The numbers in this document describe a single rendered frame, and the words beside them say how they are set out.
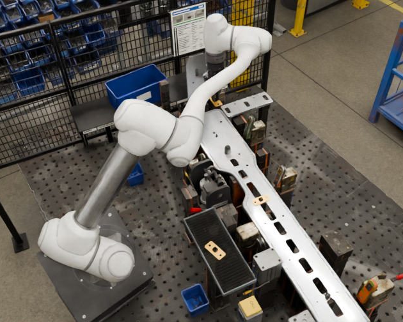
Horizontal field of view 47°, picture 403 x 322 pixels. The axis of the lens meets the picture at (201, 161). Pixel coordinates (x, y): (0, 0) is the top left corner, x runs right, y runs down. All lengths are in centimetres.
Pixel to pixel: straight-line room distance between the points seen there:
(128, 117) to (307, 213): 128
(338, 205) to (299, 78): 209
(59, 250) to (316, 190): 143
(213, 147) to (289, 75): 222
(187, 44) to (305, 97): 181
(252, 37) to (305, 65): 270
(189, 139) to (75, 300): 92
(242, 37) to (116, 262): 104
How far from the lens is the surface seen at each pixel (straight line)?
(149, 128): 161
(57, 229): 190
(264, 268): 188
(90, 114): 263
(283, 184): 227
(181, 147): 164
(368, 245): 253
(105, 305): 221
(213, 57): 208
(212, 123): 253
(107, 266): 190
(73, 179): 278
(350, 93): 441
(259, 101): 267
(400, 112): 409
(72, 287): 216
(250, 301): 176
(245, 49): 196
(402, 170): 388
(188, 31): 269
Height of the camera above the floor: 275
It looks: 48 degrees down
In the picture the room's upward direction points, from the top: 2 degrees counter-clockwise
